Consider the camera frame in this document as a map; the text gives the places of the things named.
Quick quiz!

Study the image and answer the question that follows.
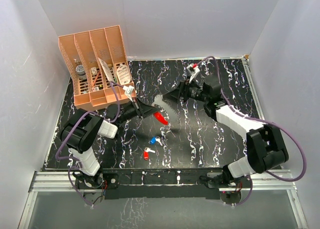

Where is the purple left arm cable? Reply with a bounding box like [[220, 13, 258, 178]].
[[54, 80, 126, 209]]

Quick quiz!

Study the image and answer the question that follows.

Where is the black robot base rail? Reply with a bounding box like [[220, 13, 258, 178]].
[[74, 167, 253, 202]]

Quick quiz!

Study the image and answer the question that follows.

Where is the small white box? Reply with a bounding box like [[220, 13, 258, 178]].
[[90, 66, 98, 76]]

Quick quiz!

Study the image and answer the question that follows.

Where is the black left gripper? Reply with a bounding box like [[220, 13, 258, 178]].
[[117, 97, 160, 125]]

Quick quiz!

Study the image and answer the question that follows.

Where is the peach plastic desk organizer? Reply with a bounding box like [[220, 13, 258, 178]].
[[58, 25, 135, 111]]

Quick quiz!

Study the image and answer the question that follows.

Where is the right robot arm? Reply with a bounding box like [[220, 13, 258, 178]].
[[163, 79, 289, 188]]

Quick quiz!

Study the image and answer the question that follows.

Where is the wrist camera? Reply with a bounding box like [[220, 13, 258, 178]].
[[186, 63, 200, 83], [122, 85, 136, 102]]

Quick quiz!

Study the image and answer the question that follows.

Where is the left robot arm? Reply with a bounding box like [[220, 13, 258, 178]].
[[59, 99, 160, 189]]

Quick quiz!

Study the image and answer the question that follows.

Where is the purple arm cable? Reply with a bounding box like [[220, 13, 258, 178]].
[[54, 80, 126, 209], [194, 55, 308, 206]]

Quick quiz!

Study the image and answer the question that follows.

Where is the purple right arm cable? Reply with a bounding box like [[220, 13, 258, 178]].
[[194, 55, 308, 206]]

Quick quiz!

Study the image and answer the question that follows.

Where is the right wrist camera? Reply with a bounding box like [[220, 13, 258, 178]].
[[186, 63, 200, 83]]

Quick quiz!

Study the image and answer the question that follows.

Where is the silver key with blue tag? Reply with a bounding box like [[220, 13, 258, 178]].
[[149, 136, 163, 146]]

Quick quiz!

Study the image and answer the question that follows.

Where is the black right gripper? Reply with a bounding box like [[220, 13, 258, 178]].
[[163, 76, 210, 104]]

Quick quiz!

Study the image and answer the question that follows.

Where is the round metal tin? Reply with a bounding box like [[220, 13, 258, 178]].
[[75, 64, 87, 80]]

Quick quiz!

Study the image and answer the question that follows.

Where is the white packaged card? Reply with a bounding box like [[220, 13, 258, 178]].
[[98, 58, 115, 86]]

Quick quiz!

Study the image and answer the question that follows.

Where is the silver key with red tag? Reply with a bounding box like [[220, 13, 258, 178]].
[[143, 147, 156, 161]]

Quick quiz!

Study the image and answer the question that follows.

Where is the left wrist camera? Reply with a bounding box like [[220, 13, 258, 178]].
[[122, 85, 136, 102]]

